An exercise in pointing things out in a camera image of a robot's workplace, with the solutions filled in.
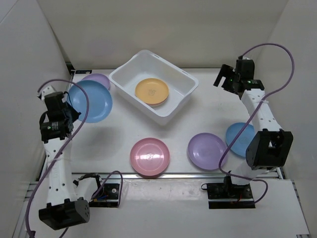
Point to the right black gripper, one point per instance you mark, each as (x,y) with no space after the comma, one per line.
(225,71)

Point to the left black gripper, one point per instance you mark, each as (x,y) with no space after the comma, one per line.
(76,115)

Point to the blue plate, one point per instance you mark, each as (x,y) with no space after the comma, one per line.
(241,144)
(100,100)

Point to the orange yellow plate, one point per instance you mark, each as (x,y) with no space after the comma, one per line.
(152,91)

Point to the pink plate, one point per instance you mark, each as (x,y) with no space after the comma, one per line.
(157,104)
(149,157)

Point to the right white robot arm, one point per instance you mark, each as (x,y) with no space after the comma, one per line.
(237,179)

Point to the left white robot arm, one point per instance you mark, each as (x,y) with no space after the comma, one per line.
(64,207)

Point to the white plastic bin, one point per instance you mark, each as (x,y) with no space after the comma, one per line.
(146,64)

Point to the white table board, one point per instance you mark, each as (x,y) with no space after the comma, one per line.
(105,146)

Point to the purple plate back left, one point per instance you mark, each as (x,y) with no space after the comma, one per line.
(100,78)

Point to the purple plate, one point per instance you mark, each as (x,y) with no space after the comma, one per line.
(100,78)
(205,151)

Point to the purple plate front right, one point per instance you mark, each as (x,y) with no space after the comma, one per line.
(205,151)

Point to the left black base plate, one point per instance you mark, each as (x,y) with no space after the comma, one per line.
(108,197)

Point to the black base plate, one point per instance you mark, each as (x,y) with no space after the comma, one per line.
(108,197)
(235,197)

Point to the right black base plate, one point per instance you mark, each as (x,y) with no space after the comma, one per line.
(235,197)

